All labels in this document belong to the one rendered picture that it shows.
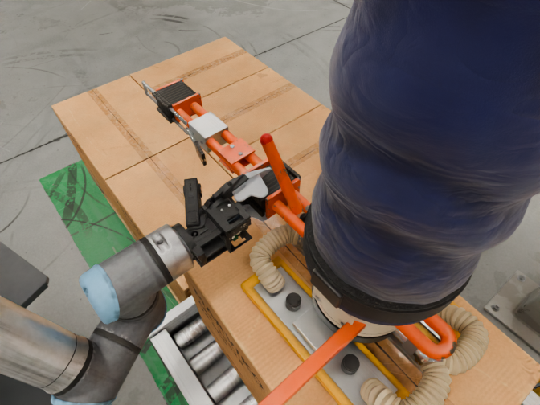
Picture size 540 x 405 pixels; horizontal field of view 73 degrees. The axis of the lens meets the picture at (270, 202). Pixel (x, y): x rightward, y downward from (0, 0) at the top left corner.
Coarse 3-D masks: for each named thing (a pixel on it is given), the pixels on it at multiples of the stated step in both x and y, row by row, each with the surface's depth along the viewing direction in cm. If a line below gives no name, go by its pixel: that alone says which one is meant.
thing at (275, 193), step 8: (264, 160) 72; (256, 168) 71; (288, 168) 71; (264, 176) 71; (272, 176) 71; (296, 176) 70; (272, 184) 70; (296, 184) 69; (272, 192) 69; (280, 192) 67; (248, 200) 71; (256, 200) 68; (264, 200) 68; (272, 200) 67; (280, 200) 69; (256, 208) 70; (264, 208) 69
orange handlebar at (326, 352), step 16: (208, 144) 79; (240, 144) 77; (224, 160) 76; (240, 160) 78; (256, 160) 75; (272, 208) 69; (288, 208) 68; (304, 208) 68; (288, 224) 67; (304, 224) 65; (432, 320) 55; (336, 336) 53; (352, 336) 53; (416, 336) 53; (448, 336) 53; (320, 352) 52; (336, 352) 52; (432, 352) 52; (448, 352) 52; (304, 368) 51; (320, 368) 51; (288, 384) 49; (304, 384) 50; (272, 400) 48
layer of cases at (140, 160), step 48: (240, 48) 203; (96, 96) 176; (144, 96) 176; (240, 96) 176; (288, 96) 176; (96, 144) 156; (144, 144) 156; (192, 144) 156; (288, 144) 156; (144, 192) 140
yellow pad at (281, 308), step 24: (264, 288) 70; (288, 288) 70; (264, 312) 68; (288, 312) 67; (288, 336) 65; (336, 360) 62; (360, 360) 62; (336, 384) 60; (360, 384) 60; (384, 384) 60
